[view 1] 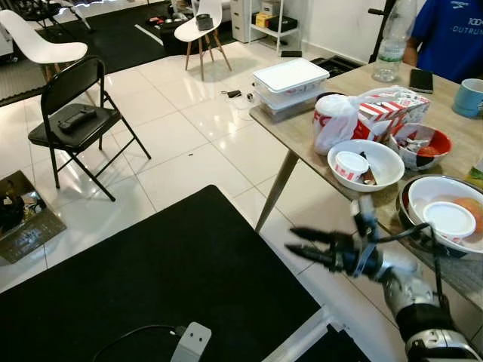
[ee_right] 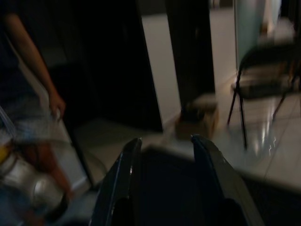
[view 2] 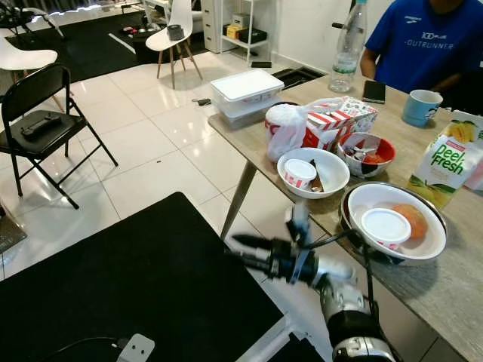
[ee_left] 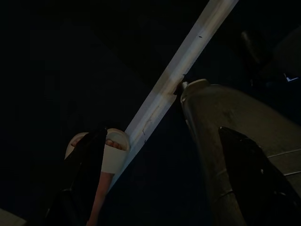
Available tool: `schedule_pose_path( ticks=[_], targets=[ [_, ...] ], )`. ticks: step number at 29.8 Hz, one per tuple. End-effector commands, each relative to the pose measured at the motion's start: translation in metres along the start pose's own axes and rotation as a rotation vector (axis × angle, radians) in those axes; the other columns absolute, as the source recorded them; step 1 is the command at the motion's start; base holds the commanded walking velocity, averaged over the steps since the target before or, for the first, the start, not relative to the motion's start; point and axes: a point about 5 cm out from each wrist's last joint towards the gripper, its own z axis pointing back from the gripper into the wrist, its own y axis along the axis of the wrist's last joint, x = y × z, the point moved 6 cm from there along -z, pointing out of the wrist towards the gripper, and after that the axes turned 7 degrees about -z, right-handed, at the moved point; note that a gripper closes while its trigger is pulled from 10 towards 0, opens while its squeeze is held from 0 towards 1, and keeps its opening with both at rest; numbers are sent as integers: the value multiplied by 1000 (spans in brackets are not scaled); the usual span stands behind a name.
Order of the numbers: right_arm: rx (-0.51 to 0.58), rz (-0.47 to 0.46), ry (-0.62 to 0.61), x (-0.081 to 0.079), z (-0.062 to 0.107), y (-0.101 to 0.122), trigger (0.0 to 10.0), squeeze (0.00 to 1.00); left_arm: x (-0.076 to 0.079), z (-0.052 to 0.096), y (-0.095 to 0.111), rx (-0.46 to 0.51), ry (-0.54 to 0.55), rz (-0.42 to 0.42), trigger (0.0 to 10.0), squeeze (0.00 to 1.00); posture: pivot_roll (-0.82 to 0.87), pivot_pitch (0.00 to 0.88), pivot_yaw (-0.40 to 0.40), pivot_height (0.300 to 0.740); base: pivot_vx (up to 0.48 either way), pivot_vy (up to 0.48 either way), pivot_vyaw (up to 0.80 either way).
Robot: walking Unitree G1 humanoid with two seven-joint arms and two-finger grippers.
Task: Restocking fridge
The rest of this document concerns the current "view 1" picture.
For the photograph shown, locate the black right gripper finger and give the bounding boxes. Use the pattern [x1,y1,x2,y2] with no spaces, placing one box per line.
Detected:
[290,225,337,245]
[285,243,337,271]

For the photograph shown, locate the orange fruit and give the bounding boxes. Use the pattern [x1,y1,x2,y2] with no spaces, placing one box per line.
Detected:
[451,197,483,235]

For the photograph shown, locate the metal bowl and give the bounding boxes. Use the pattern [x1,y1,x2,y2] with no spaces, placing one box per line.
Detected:
[396,175,483,259]

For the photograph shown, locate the red white paper cup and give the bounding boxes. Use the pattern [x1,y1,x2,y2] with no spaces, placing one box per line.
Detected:
[334,151,371,183]

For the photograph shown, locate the dark brown utensil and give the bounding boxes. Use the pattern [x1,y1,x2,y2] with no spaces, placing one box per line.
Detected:
[360,152,377,186]

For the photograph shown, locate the small white bowl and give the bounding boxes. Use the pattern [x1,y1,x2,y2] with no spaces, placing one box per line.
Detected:
[327,140,406,193]

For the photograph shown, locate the black floor mat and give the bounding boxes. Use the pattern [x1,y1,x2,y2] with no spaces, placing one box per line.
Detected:
[297,326,371,362]
[0,185,327,362]

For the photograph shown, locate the wooden dining table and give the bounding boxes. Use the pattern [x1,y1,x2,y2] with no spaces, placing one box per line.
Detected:
[249,60,483,311]

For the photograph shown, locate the white lidded tub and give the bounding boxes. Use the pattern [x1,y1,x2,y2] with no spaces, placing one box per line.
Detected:
[421,201,478,244]

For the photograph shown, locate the small knotted white plastic bag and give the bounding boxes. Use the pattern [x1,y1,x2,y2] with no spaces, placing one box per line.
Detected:
[313,93,363,156]

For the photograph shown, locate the red bowl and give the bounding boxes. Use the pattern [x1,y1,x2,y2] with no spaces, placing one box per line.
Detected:
[391,123,454,171]

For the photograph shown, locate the red white striped food box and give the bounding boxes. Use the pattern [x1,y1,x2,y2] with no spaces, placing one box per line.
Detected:
[355,86,431,144]

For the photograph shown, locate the white lidded plastic container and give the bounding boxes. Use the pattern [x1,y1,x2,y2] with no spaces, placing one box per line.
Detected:
[252,58,331,121]

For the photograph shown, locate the black floor tray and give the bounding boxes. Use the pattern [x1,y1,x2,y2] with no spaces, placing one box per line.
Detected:
[311,56,360,77]

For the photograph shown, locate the black phone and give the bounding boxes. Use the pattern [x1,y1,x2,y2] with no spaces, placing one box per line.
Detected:
[408,69,435,94]

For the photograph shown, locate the light blue mug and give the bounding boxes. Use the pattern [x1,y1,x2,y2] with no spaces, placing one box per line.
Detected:
[453,78,483,119]

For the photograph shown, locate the clear plastic water bottle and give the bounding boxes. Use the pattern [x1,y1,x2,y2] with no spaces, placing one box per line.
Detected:
[372,0,417,83]

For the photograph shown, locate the white shelf rack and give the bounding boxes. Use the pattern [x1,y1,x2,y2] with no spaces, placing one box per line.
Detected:
[230,0,304,55]

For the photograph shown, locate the white chair wooden legs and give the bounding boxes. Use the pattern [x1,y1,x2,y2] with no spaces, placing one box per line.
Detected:
[0,9,88,82]
[174,0,233,81]

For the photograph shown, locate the small black pouch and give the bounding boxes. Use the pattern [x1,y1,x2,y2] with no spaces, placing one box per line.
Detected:
[195,13,215,32]

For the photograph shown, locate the person in blue shirt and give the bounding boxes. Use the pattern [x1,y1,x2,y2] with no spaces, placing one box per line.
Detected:
[402,0,483,84]

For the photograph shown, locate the black controller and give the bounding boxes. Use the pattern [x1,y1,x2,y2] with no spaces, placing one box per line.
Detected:
[59,106,98,135]

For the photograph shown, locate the black folding chair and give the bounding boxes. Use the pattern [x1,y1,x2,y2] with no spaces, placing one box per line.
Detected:
[29,57,152,202]

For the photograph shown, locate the open cardboard junk box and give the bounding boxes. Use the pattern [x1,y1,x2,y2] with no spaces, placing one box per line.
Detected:
[0,170,67,265]

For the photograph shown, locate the black rug with white line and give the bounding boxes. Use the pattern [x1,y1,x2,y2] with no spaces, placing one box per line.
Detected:
[0,0,236,105]

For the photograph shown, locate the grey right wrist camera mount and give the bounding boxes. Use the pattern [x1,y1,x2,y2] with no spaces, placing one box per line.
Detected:
[351,195,380,278]

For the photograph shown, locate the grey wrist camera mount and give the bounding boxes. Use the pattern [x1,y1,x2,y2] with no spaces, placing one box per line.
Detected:
[170,322,213,362]
[351,195,380,278]

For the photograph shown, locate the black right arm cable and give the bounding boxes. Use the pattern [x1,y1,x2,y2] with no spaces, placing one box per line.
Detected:
[374,223,448,306]

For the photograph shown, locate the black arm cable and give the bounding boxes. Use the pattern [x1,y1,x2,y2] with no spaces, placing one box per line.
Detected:
[91,324,186,362]
[374,223,448,306]

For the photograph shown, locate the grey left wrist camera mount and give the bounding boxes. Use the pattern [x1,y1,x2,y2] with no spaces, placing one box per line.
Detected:
[170,322,213,362]

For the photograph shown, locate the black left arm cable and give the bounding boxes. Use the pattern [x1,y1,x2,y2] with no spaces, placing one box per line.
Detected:
[91,324,186,362]

